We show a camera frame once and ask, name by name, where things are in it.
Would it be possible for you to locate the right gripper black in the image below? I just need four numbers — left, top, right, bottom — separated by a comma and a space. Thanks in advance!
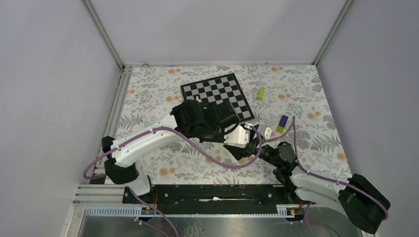
223, 124, 280, 167

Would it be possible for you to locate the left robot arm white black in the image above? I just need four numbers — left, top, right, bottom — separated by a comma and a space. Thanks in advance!
102, 99, 249, 203

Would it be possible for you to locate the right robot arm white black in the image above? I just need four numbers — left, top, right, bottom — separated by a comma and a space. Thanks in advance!
224, 131, 391, 234

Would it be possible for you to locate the black grey chessboard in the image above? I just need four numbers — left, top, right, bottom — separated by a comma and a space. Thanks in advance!
180, 73, 255, 121

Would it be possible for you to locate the purple and green block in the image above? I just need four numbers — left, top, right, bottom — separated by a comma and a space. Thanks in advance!
276, 115, 289, 133

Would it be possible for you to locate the lime green block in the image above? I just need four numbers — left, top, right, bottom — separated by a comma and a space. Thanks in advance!
256, 87, 266, 101

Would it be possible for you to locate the floral table mat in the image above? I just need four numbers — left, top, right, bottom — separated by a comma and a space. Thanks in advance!
116, 65, 351, 185

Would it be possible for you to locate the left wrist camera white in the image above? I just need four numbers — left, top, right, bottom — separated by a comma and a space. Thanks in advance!
223, 124, 250, 147

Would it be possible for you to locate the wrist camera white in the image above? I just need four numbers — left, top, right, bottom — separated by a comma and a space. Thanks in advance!
223, 124, 250, 147
263, 126, 272, 139

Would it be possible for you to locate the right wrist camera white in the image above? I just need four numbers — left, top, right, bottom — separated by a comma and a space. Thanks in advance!
263, 126, 272, 139

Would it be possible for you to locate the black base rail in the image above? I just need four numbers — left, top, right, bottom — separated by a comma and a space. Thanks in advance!
140, 184, 303, 215

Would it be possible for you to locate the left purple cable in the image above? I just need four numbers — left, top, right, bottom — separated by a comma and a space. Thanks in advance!
82, 125, 263, 237

